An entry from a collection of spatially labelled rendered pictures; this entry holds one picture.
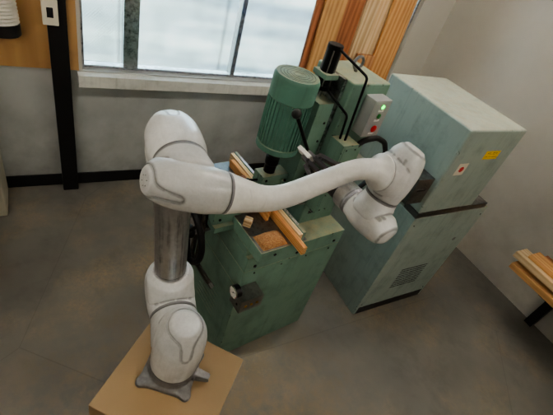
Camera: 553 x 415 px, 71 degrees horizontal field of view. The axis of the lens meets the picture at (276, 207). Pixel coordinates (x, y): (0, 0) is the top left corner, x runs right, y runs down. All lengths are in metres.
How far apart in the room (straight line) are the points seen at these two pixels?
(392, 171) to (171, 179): 0.56
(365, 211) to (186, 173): 0.53
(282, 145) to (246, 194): 0.65
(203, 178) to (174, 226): 0.31
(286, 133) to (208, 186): 0.71
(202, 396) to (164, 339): 0.29
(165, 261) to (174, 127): 0.46
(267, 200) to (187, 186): 0.21
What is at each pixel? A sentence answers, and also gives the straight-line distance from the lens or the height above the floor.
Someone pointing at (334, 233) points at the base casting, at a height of 0.80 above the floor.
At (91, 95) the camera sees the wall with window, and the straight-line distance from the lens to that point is 2.83.
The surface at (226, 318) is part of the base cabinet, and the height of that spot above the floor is 0.35.
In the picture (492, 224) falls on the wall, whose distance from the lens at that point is 3.64.
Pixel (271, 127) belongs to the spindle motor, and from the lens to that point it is 1.48.
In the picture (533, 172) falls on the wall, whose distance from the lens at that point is 3.45.
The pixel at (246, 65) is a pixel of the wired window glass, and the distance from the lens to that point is 3.08.
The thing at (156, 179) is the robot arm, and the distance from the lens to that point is 0.81.
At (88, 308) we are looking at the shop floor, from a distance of 2.42.
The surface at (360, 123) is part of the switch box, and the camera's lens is 1.62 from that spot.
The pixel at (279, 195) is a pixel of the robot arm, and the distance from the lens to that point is 0.93.
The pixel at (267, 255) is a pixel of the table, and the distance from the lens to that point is 1.56.
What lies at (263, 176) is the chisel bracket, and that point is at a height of 1.07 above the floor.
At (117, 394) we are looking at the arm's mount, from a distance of 1.42.
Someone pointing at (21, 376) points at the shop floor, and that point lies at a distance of 2.27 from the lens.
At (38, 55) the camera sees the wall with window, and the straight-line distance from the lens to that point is 2.70.
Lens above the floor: 1.98
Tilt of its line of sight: 38 degrees down
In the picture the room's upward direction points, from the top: 19 degrees clockwise
